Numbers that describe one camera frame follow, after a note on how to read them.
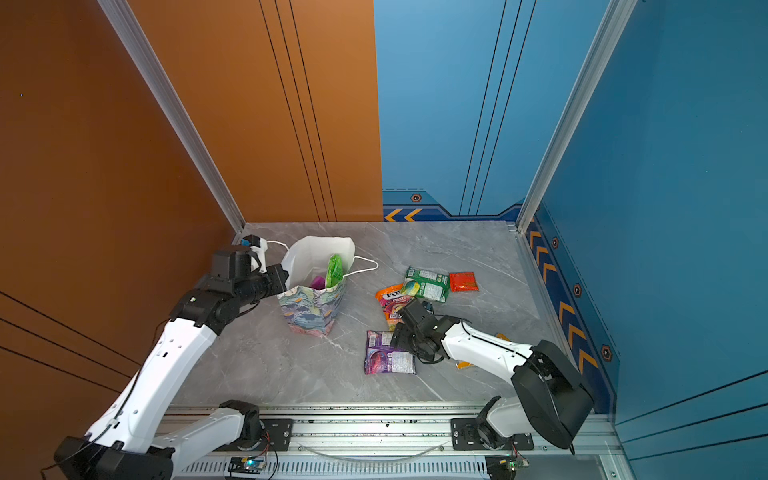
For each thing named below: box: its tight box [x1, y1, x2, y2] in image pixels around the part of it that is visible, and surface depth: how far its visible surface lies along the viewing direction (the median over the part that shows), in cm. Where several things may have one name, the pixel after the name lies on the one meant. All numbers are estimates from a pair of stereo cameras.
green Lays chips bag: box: [325, 254, 343, 287], surface depth 86 cm
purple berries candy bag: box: [364, 330, 417, 375], surface depth 85 cm
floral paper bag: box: [277, 237, 355, 337], surface depth 81 cm
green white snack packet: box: [405, 265, 451, 303], surface depth 101 cm
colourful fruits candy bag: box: [375, 280, 420, 331], surface depth 98 cm
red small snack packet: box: [448, 272, 480, 292], surface depth 104 cm
